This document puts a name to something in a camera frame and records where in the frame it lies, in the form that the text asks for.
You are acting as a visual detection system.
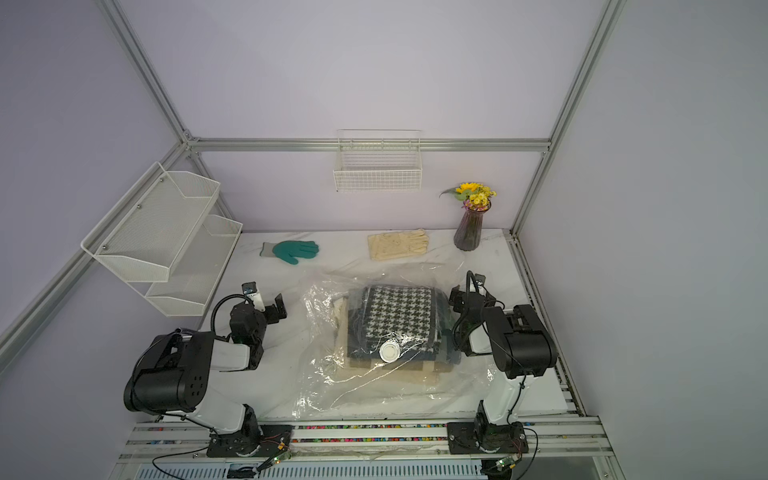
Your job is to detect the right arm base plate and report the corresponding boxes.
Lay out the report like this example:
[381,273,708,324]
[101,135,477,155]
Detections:
[446,422,529,454]

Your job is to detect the white mesh two-tier shelf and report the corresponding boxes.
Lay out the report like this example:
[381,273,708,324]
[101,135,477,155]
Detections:
[81,163,242,317]

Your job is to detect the cream knitted scarf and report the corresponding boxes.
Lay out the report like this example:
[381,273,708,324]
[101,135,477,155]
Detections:
[331,297,457,387]

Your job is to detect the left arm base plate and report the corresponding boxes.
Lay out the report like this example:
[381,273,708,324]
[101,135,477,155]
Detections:
[205,424,293,458]

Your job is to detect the aluminium mounting rail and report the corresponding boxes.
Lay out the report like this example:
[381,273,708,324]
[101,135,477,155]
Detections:
[117,416,615,464]

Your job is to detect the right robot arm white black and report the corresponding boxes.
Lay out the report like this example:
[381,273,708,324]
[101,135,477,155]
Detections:
[449,271,559,426]

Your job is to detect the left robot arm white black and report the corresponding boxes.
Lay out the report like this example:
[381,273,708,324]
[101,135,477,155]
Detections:
[123,290,287,439]

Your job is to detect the yellow flower bouquet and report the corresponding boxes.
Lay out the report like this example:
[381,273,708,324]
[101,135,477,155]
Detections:
[440,182,497,211]

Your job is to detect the clear plastic vacuum bag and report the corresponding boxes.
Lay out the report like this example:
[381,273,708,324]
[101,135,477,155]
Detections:
[292,262,504,420]

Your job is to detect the white vacuum bag valve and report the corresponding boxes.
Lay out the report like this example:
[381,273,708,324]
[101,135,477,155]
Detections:
[379,340,402,363]

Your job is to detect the beige leather gloves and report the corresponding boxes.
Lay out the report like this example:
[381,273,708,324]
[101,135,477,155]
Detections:
[368,229,429,261]

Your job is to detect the white wire wall basket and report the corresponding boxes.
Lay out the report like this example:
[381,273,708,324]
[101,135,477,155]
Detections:
[333,129,423,193]

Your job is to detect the black white houndstooth scarf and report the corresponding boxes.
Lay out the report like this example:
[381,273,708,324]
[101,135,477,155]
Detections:
[348,284,461,365]

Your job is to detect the purple glass vase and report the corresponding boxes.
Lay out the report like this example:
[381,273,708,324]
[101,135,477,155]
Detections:
[453,200,492,251]

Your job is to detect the green work glove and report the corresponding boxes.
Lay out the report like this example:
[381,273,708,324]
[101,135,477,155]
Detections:
[260,240,319,265]

